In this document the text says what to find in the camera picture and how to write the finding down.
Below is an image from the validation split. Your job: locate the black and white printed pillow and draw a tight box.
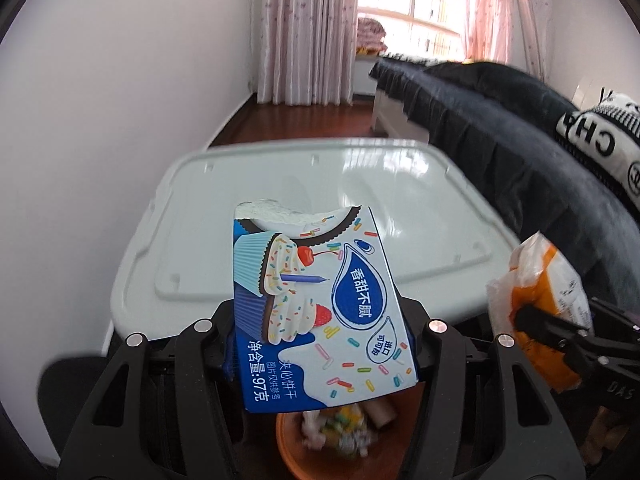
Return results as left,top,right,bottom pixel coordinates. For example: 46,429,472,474
556,91,640,201

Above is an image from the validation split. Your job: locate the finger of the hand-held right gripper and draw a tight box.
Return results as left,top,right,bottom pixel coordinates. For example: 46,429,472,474
514,304,601,381
589,297,640,333

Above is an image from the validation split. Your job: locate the pink patterned curtain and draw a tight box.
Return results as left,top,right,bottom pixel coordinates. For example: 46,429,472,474
255,0,361,107
462,0,556,81

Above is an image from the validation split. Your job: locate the white plastic storage box lid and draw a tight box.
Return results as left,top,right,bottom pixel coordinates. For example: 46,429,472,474
111,139,522,358

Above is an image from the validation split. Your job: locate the blue and white cookie box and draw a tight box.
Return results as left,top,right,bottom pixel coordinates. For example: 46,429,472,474
231,199,418,415

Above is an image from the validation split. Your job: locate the folded floral quilt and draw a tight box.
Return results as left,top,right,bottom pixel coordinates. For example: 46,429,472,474
356,16,388,54

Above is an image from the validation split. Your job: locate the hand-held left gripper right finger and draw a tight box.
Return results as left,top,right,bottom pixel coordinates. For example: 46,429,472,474
397,295,587,480

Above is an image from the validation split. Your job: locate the orange and white packet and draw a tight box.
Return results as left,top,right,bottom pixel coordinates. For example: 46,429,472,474
487,231,593,393

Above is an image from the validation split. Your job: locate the orange plastic bowl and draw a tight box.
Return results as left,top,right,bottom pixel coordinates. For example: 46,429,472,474
275,385,418,480

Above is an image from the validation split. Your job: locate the white bed frame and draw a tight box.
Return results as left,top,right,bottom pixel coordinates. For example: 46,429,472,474
372,91,432,143

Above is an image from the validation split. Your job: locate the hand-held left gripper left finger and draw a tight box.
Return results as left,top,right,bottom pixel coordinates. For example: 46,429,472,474
57,299,247,480

